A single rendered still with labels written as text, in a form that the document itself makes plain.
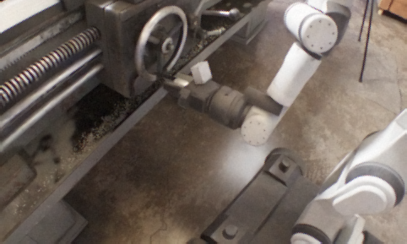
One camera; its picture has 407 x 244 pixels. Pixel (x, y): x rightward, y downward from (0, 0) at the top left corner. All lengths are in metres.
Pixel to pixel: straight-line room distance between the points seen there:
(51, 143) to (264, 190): 0.76
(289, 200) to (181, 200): 0.44
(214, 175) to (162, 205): 0.28
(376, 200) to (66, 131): 0.89
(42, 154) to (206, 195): 0.69
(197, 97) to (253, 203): 0.50
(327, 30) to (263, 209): 0.68
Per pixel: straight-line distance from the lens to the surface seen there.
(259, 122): 0.60
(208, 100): 0.67
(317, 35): 0.54
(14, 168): 0.83
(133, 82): 0.78
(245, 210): 0.99
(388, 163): 0.60
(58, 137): 0.93
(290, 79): 0.60
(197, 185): 1.23
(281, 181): 1.08
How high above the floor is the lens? 1.08
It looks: 46 degrees down
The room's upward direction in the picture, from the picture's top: 7 degrees clockwise
